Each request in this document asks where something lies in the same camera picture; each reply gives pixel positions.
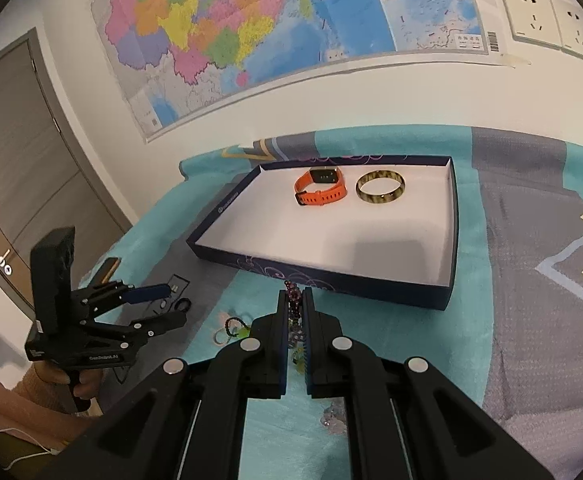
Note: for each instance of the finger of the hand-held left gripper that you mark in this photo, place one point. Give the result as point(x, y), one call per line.
point(164, 324)
point(149, 293)

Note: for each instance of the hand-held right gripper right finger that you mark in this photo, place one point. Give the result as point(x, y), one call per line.
point(310, 345)

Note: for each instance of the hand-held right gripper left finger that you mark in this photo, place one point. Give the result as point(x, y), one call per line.
point(283, 345)

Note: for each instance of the dark blue box tray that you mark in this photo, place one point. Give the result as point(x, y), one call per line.
point(371, 240)

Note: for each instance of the person's left hand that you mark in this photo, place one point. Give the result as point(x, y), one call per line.
point(88, 385)

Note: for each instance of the brown wooden strip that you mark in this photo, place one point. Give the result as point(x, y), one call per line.
point(107, 271)

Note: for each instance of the grey-brown door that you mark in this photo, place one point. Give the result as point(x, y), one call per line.
point(21, 160)

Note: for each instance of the orange wrist watch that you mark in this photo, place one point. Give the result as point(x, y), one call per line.
point(332, 192)

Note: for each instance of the tortoiseshell bangle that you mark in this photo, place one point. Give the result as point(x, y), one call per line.
point(379, 203)

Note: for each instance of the strip of clear tape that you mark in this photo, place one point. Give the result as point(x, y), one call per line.
point(514, 60)

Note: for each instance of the colourful wall map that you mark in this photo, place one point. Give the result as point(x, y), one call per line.
point(271, 35)

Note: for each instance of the white wall socket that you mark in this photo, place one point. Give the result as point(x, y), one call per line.
point(529, 12)
point(576, 30)

